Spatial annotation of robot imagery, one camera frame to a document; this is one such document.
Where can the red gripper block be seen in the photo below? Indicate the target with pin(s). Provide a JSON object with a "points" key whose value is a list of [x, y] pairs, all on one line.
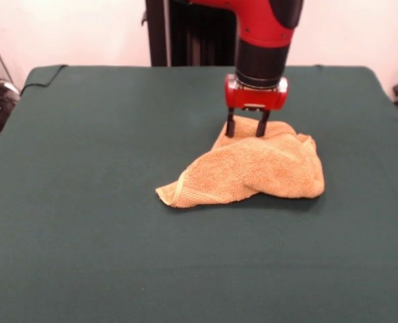
{"points": [[256, 99]]}

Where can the orange terry towel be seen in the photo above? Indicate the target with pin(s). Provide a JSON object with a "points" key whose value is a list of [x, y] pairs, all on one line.
{"points": [[252, 168]]}

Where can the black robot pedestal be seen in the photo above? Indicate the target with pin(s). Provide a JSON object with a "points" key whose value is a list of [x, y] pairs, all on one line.
{"points": [[198, 37]]}

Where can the dark green table cloth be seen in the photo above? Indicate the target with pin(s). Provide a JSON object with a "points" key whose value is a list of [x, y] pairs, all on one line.
{"points": [[118, 235]]}

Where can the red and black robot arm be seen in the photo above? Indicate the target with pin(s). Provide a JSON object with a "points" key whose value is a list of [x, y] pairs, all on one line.
{"points": [[262, 40]]}

